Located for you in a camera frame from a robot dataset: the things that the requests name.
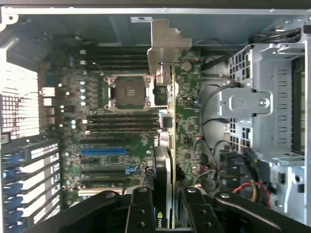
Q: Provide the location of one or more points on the perforated metal drive cage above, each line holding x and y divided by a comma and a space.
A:
267, 72

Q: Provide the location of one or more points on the CPU socket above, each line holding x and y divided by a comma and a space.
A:
128, 91

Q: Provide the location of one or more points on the blue expansion slot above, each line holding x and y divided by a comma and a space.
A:
104, 151

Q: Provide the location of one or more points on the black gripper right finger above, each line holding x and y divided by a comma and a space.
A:
201, 213

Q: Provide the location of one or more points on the green motherboard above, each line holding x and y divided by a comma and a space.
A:
109, 162

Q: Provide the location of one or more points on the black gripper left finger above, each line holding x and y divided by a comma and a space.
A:
141, 211

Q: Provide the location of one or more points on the black open PC case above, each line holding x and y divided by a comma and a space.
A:
194, 26

